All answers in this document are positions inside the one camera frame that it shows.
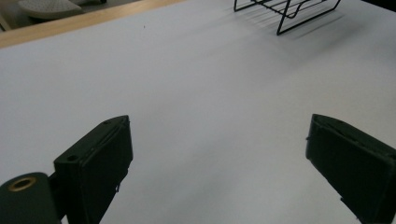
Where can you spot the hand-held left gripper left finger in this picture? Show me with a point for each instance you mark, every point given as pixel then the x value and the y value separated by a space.
pixel 93 174

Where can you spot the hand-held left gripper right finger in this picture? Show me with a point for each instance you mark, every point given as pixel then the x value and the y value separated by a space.
pixel 355 168

